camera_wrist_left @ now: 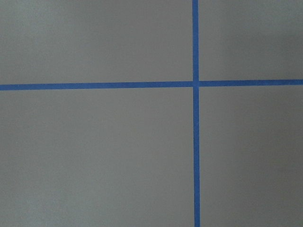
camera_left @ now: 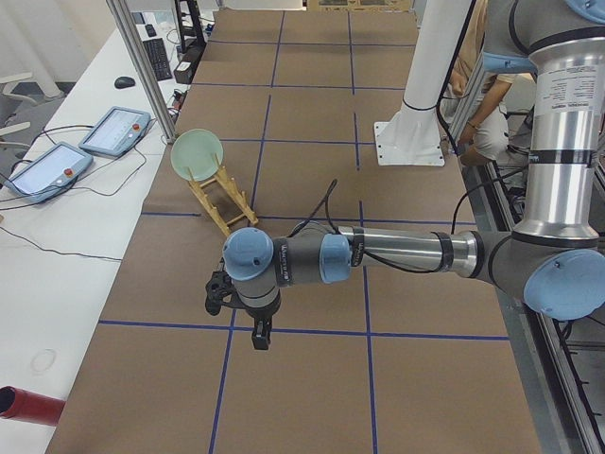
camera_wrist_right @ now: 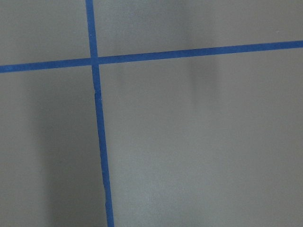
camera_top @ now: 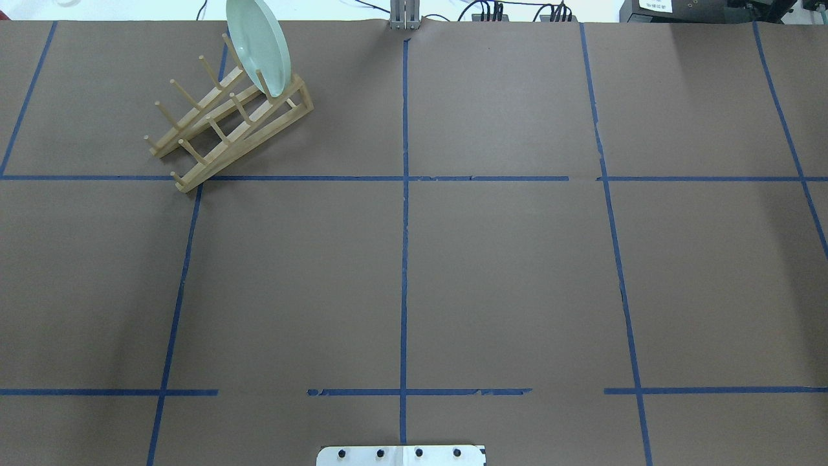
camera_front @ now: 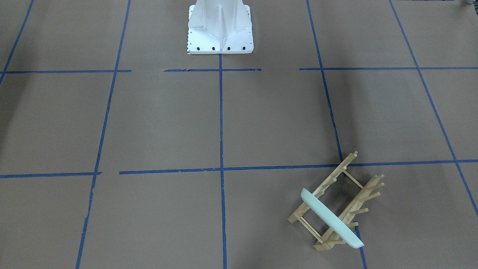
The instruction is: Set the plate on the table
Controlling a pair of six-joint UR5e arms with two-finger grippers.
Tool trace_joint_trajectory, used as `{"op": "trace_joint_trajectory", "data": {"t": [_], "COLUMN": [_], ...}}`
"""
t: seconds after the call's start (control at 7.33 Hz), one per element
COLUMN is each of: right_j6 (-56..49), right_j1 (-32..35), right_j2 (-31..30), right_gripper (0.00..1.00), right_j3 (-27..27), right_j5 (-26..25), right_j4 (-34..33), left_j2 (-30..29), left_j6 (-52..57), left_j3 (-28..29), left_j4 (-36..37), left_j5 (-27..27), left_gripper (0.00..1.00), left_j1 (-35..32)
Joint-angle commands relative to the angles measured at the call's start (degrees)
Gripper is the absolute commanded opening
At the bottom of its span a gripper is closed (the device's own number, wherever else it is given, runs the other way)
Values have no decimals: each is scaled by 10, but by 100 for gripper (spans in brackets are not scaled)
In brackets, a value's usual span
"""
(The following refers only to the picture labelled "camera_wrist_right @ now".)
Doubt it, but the long blue tape strip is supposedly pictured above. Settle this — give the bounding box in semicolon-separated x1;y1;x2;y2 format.
85;0;114;227

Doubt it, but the crossing blue tape strip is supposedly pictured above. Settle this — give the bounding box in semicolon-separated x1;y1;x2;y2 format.
0;40;303;73

